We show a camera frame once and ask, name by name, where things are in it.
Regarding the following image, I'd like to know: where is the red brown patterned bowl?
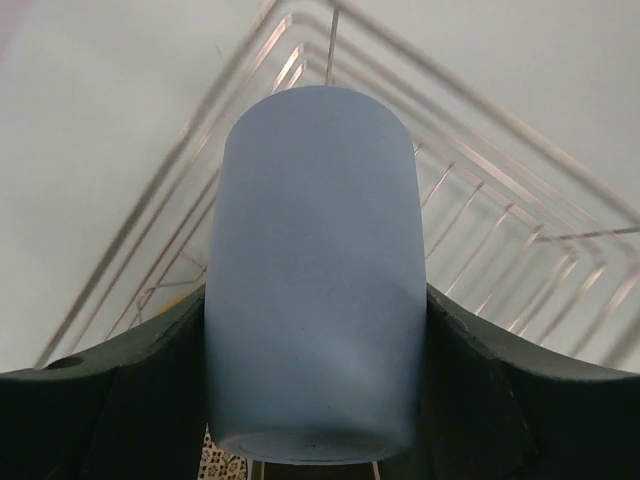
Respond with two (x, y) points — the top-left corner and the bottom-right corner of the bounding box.
(197, 428), (250, 480)

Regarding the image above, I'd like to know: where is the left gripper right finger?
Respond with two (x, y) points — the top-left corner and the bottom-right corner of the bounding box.
(414, 279), (640, 480)

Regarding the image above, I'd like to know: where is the wire metal dish rack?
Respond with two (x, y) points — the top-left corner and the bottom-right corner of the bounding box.
(34, 1), (639, 372)

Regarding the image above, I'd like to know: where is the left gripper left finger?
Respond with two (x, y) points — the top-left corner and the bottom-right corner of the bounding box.
(1, 289), (206, 479)

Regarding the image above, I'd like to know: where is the light blue cup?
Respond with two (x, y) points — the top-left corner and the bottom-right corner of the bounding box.
(204, 86), (427, 465)

